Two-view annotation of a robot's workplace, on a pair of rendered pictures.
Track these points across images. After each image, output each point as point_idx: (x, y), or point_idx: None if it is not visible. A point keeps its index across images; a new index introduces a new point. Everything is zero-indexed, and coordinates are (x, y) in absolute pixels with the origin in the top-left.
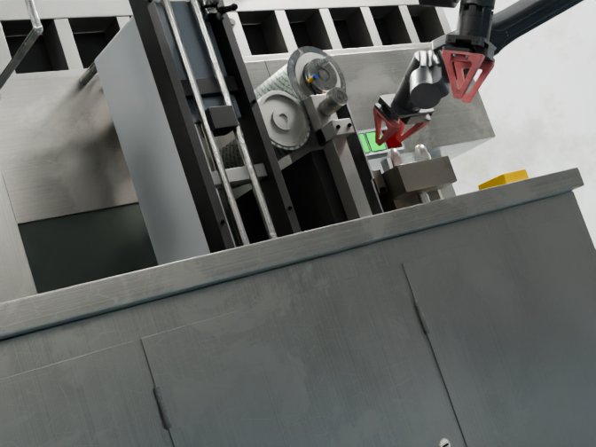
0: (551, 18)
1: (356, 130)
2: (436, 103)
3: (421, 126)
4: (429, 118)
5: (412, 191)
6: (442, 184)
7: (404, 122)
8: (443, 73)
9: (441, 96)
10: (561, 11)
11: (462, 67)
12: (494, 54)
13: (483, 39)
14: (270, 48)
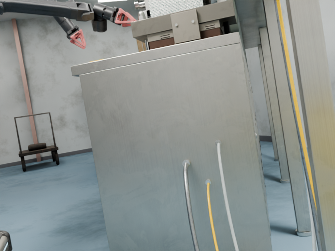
0: (44, 15)
1: (149, 7)
2: (99, 32)
3: (118, 23)
4: (113, 22)
5: (143, 42)
6: (137, 39)
7: (120, 24)
8: (91, 22)
9: (96, 31)
10: (38, 14)
11: (80, 34)
12: (68, 34)
13: (67, 37)
14: None
